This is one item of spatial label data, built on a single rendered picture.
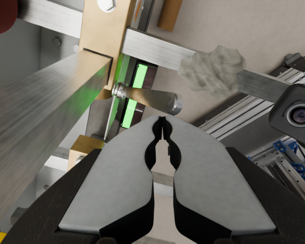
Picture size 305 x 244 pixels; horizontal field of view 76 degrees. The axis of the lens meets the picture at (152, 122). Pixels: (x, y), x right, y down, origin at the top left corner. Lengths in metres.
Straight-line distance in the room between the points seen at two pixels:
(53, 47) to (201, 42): 0.79
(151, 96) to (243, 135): 1.03
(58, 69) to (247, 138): 1.09
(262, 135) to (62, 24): 1.09
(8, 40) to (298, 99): 0.47
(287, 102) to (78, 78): 0.19
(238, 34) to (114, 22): 0.99
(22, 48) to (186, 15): 0.81
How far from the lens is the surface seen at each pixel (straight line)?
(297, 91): 0.22
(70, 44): 0.55
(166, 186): 0.41
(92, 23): 0.26
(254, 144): 1.23
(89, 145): 0.38
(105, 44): 0.26
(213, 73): 0.25
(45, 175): 0.81
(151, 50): 0.26
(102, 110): 0.48
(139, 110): 0.47
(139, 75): 0.44
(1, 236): 0.59
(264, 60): 1.28
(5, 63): 0.49
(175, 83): 1.18
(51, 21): 0.29
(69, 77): 0.17
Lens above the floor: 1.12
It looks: 61 degrees down
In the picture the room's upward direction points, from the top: 176 degrees counter-clockwise
